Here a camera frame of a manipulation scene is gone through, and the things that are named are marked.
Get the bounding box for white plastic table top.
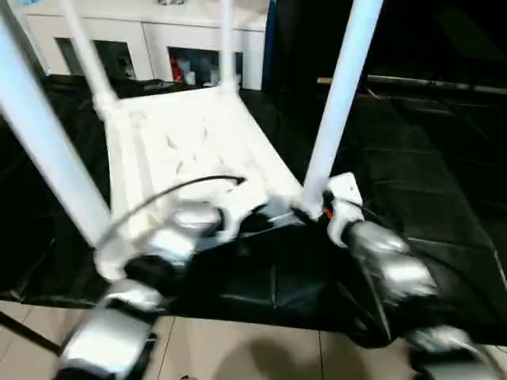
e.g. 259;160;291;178
93;85;318;280

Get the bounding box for black table mat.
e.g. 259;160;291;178
0;73;507;349

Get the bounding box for grey metal bar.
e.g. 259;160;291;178
366;74;507;96

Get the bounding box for black case with yellow label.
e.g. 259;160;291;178
263;0;372;92

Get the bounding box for white sideboard cabinet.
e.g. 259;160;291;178
23;0;270;90

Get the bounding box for black metal table frame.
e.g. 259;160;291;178
0;310;64;357

